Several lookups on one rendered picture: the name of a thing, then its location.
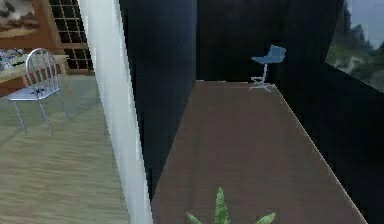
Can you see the silver metal chair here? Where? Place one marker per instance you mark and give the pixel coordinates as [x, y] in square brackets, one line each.
[40, 81]

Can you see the wooden table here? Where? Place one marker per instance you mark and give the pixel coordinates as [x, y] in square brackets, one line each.
[13, 75]

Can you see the blue swivel stool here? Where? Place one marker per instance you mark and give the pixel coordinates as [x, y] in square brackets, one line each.
[270, 57]

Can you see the green leafy house plant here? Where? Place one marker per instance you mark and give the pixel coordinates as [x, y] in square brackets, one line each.
[220, 209]

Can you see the framed brown picture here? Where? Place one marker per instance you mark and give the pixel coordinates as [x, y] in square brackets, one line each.
[18, 16]

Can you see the framed landscape picture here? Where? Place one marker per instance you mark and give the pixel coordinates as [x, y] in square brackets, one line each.
[361, 43]

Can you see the wooden lattice shelf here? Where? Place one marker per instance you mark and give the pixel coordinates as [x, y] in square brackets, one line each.
[71, 33]

